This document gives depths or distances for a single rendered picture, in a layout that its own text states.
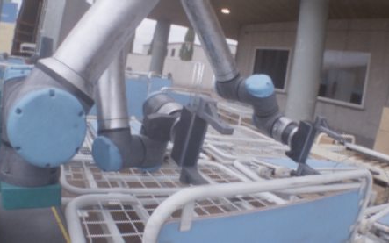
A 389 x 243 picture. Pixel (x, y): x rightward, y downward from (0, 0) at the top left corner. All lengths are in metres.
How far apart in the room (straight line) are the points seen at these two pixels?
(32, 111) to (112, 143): 0.27
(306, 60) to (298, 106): 0.89
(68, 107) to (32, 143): 0.09
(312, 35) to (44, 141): 5.33
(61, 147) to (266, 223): 0.42
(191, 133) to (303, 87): 4.88
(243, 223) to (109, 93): 0.44
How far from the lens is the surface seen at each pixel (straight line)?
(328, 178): 0.69
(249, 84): 0.94
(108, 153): 0.69
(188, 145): 0.64
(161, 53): 12.01
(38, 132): 0.51
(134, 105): 2.48
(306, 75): 5.46
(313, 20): 5.66
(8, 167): 0.75
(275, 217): 0.61
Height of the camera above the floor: 0.94
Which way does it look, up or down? 8 degrees down
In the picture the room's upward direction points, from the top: 10 degrees clockwise
